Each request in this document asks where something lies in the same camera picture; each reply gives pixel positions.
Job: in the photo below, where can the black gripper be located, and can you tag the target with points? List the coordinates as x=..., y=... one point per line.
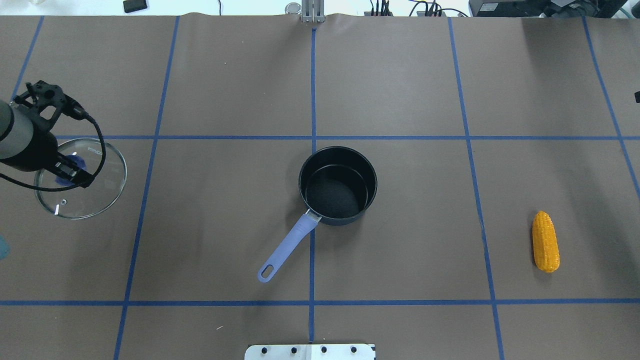
x=36, y=151

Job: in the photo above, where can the glass pot lid blue knob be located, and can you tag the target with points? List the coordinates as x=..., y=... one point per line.
x=82, y=203

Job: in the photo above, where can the yellow corn cob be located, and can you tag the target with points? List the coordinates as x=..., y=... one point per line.
x=545, y=246

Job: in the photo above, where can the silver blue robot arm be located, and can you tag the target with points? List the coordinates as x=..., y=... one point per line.
x=28, y=145

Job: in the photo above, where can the small black device on table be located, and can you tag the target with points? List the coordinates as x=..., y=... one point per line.
x=132, y=6

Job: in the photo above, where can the dark blue saucepan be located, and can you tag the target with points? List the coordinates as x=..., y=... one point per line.
x=337, y=184

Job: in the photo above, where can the black laptop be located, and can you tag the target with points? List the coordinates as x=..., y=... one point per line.
x=545, y=8

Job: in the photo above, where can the aluminium frame post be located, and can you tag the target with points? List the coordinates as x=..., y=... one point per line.
x=313, y=11

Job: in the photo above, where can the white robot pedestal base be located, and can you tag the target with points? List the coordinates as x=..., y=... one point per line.
x=332, y=351

